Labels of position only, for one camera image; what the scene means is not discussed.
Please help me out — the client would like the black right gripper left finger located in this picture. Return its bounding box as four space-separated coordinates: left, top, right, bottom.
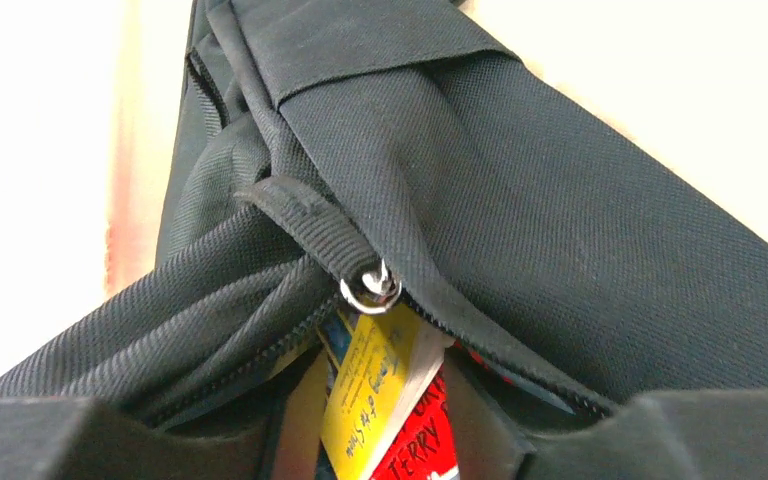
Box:
0 398 283 479

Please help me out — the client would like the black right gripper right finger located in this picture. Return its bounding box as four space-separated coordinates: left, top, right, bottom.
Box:
443 351 768 479

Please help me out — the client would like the red comic book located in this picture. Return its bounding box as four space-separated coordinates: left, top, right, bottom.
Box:
367 347 511 480

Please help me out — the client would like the yellow picture book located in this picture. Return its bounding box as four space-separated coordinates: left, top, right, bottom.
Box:
318 304 447 479

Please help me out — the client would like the black student backpack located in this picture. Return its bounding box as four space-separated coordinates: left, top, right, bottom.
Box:
0 1 768 435

